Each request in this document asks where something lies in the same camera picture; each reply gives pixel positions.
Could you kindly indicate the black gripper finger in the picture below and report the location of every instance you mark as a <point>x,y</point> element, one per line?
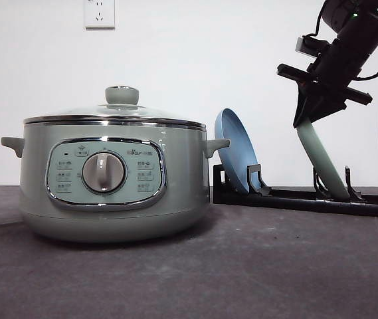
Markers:
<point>328,104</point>
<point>307,96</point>

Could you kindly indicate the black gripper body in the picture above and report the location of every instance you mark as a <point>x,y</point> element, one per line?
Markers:
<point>333,72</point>

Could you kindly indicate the green plate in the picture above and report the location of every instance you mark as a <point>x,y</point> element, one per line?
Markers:
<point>324,164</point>

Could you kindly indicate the glass steamer lid green knob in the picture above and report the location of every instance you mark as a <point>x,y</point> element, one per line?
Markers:
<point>121,108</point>

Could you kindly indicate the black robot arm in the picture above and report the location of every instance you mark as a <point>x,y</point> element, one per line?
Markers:
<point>336,13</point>

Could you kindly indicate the blue plate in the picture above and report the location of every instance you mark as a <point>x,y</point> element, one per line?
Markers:
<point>241,154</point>

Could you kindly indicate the green electric steamer pot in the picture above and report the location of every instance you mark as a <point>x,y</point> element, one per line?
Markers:
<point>113,178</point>

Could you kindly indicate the black dish rack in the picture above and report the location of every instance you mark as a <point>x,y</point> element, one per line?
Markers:
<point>317,197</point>

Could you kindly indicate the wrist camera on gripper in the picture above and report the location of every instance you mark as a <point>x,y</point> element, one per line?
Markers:
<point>308,46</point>

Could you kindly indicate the white wall socket left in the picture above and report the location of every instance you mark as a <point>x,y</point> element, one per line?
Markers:
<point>99,15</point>

